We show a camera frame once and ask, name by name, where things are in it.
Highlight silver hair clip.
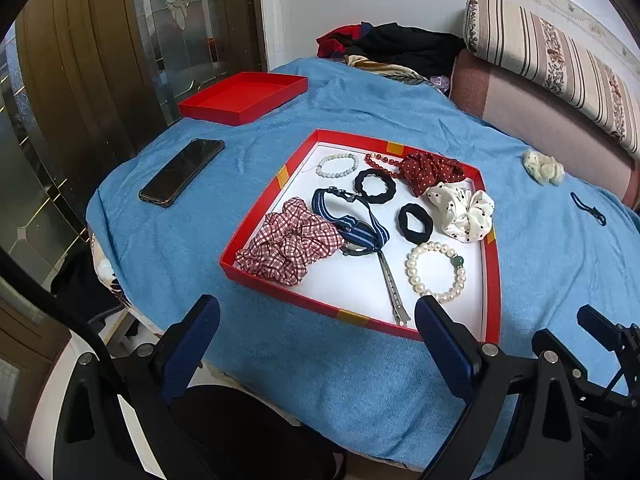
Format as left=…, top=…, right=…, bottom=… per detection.
left=376, top=250, right=411, bottom=327

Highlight blue towel blanket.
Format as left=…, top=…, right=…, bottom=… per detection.
left=84, top=55, right=640, bottom=474

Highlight white black-dotted scrunchie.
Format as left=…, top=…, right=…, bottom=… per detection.
left=425, top=182, right=495, bottom=243

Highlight red plaid scrunchie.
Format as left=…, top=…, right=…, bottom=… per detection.
left=234, top=197, right=345, bottom=286

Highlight wooden glass door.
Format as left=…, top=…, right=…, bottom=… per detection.
left=1, top=0, right=265, bottom=285

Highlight tan striped cloth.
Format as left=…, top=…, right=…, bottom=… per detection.
left=344, top=54, right=431, bottom=84

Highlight red polka dot scrunchie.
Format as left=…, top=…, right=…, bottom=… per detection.
left=399, top=153, right=465, bottom=197

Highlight pink folded blanket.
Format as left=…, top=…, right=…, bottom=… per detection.
left=449, top=50, right=639, bottom=210

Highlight small white bead bracelet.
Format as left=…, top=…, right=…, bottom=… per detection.
left=314, top=152, right=362, bottom=180

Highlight black plain hair tie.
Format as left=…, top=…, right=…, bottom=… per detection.
left=397, top=201, right=435, bottom=246

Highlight red box lid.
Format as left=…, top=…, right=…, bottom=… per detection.
left=178, top=72, right=308, bottom=127

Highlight black smartphone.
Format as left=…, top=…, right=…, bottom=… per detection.
left=139, top=139, right=226, bottom=208

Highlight black wavy hair tie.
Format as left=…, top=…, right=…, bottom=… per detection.
left=352, top=167, right=398, bottom=206

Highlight blue striped hair bow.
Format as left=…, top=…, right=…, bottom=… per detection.
left=311, top=186, right=390, bottom=257

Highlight striped beige pillow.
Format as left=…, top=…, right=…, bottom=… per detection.
left=463, top=0, right=639, bottom=158

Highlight thin black elastic band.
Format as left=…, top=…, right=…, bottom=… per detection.
left=570, top=192, right=608, bottom=226

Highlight black clothes pile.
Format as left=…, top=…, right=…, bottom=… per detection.
left=317, top=22, right=465, bottom=77

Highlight cream white scrunchie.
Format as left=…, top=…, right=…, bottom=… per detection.
left=522, top=148, right=565, bottom=185

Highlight red jewelry box tray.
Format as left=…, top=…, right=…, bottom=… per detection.
left=220, top=130, right=501, bottom=343

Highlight large pearl bracelet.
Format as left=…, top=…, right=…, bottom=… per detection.
left=404, top=239, right=468, bottom=304

